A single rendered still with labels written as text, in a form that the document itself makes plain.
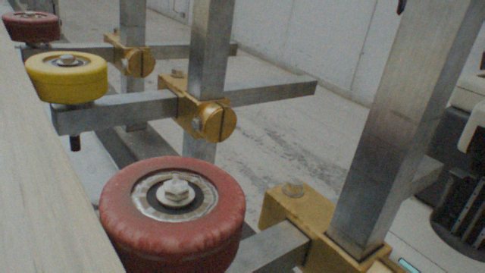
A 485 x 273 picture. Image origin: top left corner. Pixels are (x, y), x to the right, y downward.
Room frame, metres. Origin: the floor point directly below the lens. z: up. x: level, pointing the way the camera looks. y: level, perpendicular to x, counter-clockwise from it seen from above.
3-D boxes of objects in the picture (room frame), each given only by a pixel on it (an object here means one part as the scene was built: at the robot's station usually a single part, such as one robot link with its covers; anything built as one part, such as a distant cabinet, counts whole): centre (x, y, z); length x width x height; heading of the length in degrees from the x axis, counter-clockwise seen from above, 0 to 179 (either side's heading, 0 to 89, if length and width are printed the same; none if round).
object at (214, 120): (0.42, 0.07, 0.84); 0.14 x 0.06 x 0.05; 42
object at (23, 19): (0.52, 0.36, 0.85); 0.08 x 0.08 x 0.11
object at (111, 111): (0.46, 0.05, 0.84); 0.43 x 0.03 x 0.04; 132
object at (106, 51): (0.65, 0.22, 0.84); 0.43 x 0.03 x 0.04; 132
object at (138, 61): (0.61, 0.24, 0.84); 0.14 x 0.06 x 0.05; 42
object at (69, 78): (0.33, 0.20, 0.85); 0.08 x 0.08 x 0.11
